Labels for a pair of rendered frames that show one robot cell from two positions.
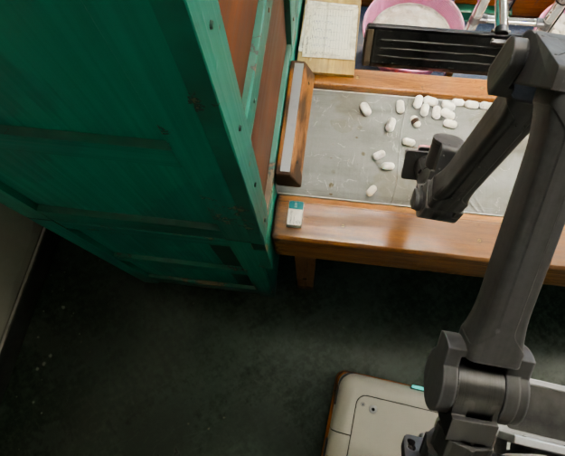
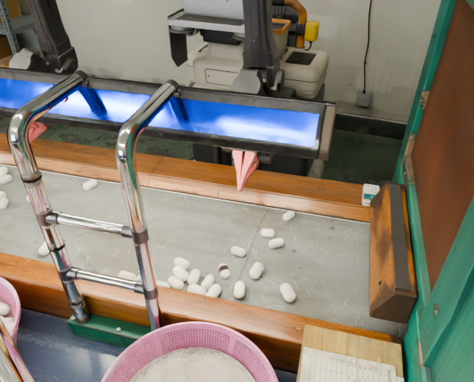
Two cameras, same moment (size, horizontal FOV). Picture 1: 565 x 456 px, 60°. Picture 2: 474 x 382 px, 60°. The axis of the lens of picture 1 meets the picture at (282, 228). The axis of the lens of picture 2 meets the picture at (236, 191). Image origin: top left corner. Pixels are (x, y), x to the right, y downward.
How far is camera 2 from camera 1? 1.27 m
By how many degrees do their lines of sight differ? 70
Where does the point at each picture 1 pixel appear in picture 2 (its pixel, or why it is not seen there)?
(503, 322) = not seen: outside the picture
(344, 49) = (319, 367)
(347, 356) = not seen: hidden behind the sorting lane
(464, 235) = (208, 173)
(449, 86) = (166, 297)
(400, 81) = (234, 312)
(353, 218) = (310, 192)
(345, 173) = (315, 236)
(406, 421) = not seen: hidden behind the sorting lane
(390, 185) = (266, 220)
